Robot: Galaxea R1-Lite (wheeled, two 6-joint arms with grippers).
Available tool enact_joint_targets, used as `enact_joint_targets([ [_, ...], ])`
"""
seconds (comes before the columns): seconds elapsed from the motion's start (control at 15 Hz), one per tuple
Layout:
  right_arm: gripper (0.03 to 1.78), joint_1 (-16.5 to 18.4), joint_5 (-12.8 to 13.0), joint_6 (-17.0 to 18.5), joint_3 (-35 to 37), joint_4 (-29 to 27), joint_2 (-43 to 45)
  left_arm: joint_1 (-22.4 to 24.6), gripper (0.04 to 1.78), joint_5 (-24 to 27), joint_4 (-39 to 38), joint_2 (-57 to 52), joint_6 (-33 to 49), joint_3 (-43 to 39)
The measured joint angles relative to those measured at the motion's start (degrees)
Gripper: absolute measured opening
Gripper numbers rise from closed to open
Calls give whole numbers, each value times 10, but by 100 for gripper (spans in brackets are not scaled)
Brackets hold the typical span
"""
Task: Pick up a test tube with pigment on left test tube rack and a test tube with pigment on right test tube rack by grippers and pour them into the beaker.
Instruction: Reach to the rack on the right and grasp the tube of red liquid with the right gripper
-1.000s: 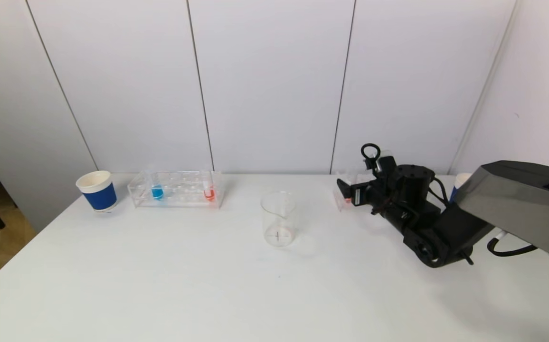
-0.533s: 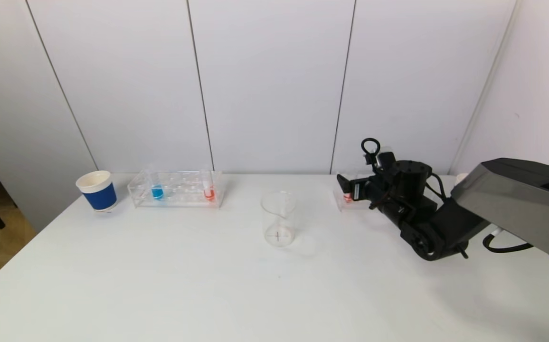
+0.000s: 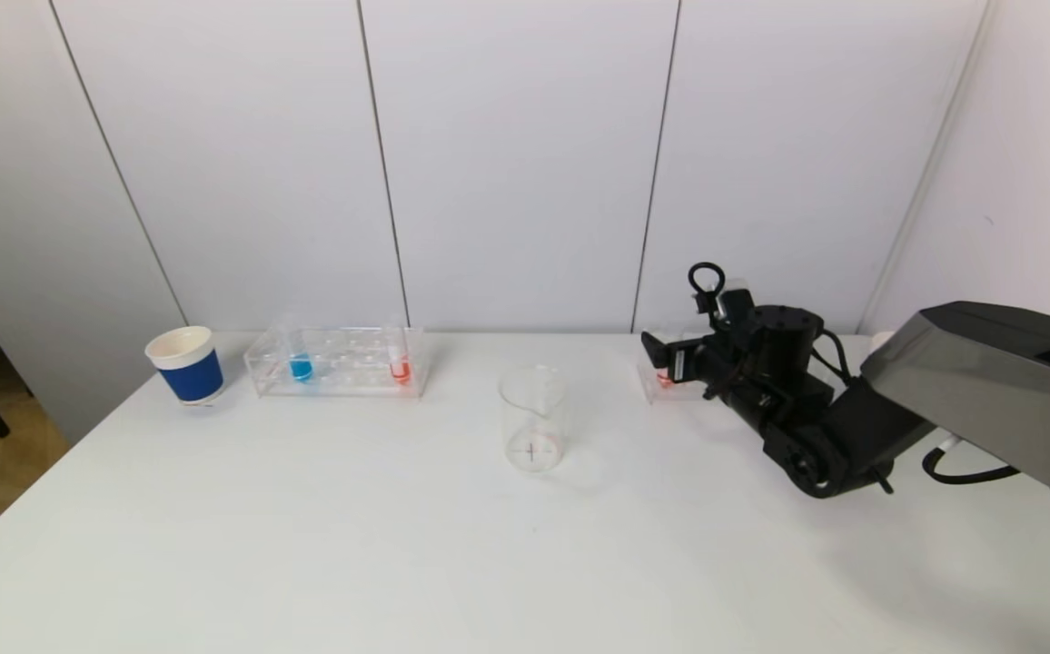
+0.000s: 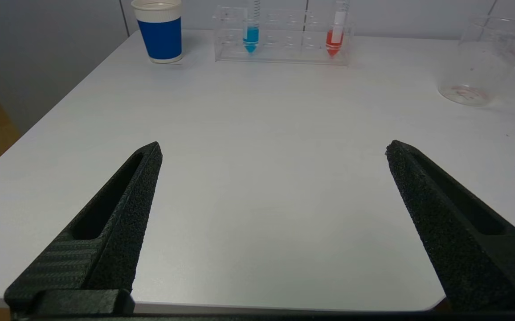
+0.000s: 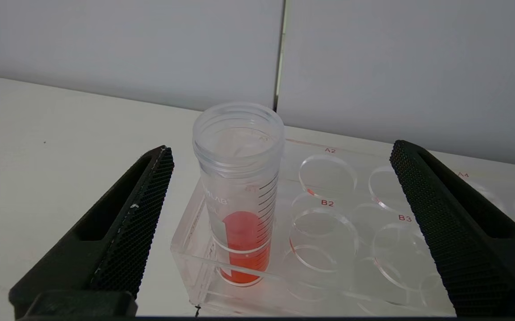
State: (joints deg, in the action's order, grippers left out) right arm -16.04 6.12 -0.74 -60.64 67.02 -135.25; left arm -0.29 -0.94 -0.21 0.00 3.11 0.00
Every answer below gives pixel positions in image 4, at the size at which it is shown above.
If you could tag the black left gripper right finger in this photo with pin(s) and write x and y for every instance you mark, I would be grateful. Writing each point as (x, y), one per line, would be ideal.
(453, 240)

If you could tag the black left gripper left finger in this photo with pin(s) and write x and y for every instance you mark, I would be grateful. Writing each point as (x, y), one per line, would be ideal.
(106, 249)

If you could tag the clear glass beaker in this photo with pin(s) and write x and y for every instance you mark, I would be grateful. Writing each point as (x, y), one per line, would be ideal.
(467, 76)

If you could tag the test tube with red liquid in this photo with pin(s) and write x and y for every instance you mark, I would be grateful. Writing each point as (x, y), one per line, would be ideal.
(334, 41)

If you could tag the test tube with blue liquid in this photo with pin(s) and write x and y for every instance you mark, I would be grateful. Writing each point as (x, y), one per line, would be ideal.
(251, 36)

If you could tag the blue and white paper cup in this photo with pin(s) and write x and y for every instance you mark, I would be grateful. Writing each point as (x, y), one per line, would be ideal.
(161, 40)

